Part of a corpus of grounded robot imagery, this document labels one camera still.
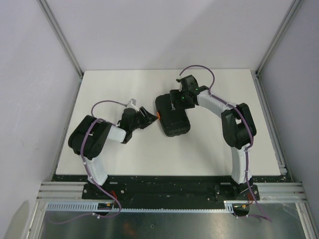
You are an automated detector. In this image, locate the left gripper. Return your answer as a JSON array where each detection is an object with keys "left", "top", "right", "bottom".
[{"left": 130, "top": 106, "right": 159, "bottom": 131}]

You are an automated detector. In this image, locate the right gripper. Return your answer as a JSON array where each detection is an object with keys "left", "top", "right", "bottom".
[{"left": 169, "top": 92, "right": 194, "bottom": 115}]

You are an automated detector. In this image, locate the black plastic tool case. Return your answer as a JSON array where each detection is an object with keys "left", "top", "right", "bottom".
[{"left": 155, "top": 94, "right": 191, "bottom": 137}]

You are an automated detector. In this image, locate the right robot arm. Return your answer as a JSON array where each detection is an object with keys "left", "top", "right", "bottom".
[{"left": 169, "top": 75, "right": 257, "bottom": 200}]

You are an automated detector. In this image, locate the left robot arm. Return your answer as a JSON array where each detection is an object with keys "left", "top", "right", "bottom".
[{"left": 68, "top": 107, "right": 158, "bottom": 199}]

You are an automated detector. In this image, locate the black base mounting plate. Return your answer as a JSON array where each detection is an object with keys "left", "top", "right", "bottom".
[{"left": 52, "top": 174, "right": 290, "bottom": 208}]

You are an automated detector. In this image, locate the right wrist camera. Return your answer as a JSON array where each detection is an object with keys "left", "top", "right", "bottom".
[{"left": 176, "top": 76, "right": 187, "bottom": 83}]

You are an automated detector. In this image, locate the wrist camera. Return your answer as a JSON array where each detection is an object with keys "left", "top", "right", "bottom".
[
  {"left": 176, "top": 76, "right": 187, "bottom": 83},
  {"left": 126, "top": 99, "right": 139, "bottom": 111}
]

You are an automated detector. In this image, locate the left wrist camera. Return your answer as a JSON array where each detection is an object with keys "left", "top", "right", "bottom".
[{"left": 126, "top": 99, "right": 139, "bottom": 111}]

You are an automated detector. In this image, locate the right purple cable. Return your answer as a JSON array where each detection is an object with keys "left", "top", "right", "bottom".
[{"left": 179, "top": 65, "right": 272, "bottom": 222}]

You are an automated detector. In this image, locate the grey slotted cable duct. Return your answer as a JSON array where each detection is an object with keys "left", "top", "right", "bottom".
[{"left": 45, "top": 201, "right": 234, "bottom": 213}]

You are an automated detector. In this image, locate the left aluminium frame post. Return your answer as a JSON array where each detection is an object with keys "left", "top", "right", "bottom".
[{"left": 37, "top": 0, "right": 84, "bottom": 79}]

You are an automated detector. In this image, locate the aluminium frame post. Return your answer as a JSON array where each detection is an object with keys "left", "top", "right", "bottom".
[
  {"left": 37, "top": 0, "right": 84, "bottom": 79},
  {"left": 255, "top": 0, "right": 304, "bottom": 75}
]

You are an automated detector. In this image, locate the right aluminium frame post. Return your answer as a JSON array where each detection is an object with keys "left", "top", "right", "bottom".
[{"left": 255, "top": 0, "right": 304, "bottom": 75}]

